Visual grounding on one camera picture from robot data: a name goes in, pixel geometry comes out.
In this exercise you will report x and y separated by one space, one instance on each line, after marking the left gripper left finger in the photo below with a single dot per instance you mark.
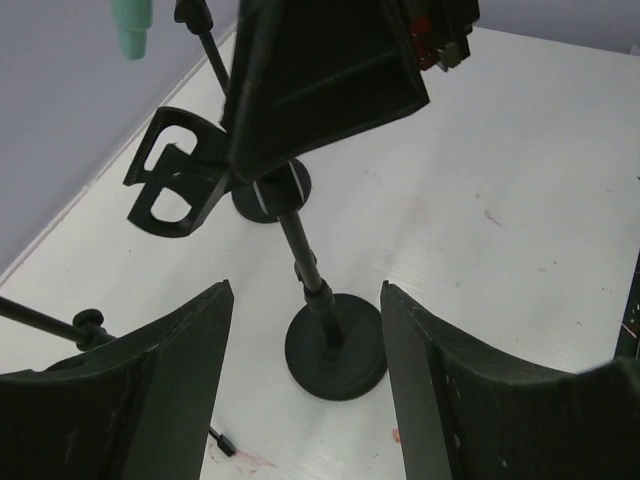
137 407

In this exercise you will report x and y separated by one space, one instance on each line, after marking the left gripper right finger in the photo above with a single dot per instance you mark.
467 410

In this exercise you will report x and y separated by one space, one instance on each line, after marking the black round-base stand front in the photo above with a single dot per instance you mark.
332 342

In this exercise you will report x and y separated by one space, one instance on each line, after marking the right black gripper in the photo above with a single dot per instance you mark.
306 74

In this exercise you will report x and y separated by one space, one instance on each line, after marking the teal green microphone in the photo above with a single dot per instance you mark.
133 19

